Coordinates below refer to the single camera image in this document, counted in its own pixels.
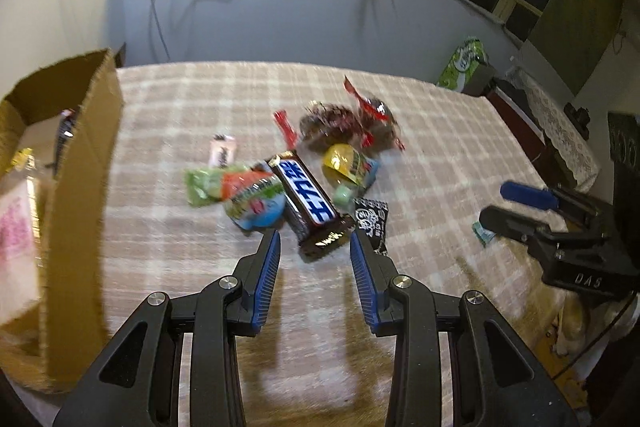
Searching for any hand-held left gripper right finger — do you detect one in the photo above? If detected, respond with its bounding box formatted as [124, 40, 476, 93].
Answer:
[350, 231, 578, 427]

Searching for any small green packet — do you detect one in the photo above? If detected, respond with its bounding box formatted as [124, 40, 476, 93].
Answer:
[472, 222, 496, 249]

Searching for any cream cloth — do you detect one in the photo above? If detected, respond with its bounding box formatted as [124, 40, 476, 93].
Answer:
[542, 292, 640, 358]

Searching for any yellow jelly cup packet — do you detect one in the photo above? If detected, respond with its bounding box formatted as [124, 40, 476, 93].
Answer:
[321, 143, 381, 208]

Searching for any green orange candy packet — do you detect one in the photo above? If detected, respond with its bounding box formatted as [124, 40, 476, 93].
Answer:
[184, 162, 287, 232]

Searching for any cardboard box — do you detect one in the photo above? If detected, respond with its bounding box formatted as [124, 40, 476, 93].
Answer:
[0, 48, 125, 395]

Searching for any white lace cloth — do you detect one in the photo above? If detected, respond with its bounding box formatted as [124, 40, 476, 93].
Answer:
[505, 67, 601, 192]

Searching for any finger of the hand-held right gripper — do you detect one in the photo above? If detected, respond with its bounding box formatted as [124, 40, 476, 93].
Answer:
[478, 205, 608, 260]
[500, 180, 612, 230]

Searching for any green printed bag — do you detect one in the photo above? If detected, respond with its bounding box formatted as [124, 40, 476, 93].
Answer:
[436, 37, 488, 95]

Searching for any black white patterned packet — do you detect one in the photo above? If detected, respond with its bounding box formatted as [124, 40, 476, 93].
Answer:
[352, 196, 391, 255]

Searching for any person's right forearm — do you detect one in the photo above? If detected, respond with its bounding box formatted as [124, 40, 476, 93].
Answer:
[587, 297, 640, 427]

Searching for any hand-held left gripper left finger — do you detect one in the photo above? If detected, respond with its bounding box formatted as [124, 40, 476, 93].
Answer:
[52, 229, 282, 427]

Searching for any red brown cake packet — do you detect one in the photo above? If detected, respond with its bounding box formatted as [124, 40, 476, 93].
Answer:
[274, 101, 361, 154]
[342, 76, 407, 152]

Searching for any small black object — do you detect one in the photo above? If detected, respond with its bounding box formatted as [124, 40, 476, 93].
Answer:
[564, 103, 592, 140]

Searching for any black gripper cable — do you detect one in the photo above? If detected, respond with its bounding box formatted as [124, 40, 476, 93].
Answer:
[550, 292, 640, 378]

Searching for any brown chocolate bar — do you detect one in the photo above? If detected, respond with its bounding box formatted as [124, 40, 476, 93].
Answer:
[52, 107, 81, 168]
[265, 150, 357, 263]

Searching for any clear white snack bag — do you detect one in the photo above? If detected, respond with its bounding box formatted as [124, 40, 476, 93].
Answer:
[0, 167, 51, 323]

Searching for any small pink white packet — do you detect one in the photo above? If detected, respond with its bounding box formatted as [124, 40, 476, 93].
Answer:
[207, 134, 237, 170]

